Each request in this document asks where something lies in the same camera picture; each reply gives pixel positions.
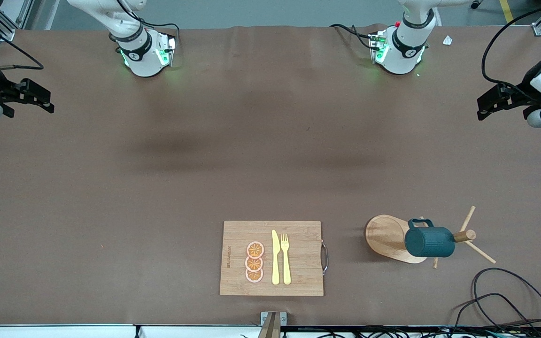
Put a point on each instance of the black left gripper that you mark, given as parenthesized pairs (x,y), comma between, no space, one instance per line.
(520,94)

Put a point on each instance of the teal ribbed mug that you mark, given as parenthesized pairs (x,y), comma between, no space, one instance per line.
(430,241)

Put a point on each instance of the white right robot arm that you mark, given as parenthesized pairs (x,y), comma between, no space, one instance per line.
(143,61)

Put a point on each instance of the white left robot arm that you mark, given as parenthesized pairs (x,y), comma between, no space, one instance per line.
(404,56)

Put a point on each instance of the white paper scrap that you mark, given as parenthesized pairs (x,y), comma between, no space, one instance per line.
(447,40)

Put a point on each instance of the black caster wheel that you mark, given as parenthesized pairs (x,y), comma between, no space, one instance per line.
(475,3)

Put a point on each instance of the brown table cover sheet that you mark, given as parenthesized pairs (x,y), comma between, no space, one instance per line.
(158,211)

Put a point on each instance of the wooden mug tree stand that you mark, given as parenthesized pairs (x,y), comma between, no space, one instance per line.
(385,237)

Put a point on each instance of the bamboo cutting board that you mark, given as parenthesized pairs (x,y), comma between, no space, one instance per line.
(298,263)

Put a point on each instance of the yellow plastic fork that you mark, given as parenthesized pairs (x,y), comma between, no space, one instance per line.
(286,267)

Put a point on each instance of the toy orange slice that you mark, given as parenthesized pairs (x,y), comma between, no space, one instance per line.
(253,265)
(254,276)
(255,249)

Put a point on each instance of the yellow plastic knife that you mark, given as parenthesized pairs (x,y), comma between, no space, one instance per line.
(275,263)

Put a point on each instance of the white table edge rail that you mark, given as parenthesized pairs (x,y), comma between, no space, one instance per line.
(64,331)

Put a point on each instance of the metal bracket with post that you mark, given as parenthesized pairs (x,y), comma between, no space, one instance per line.
(273,324)

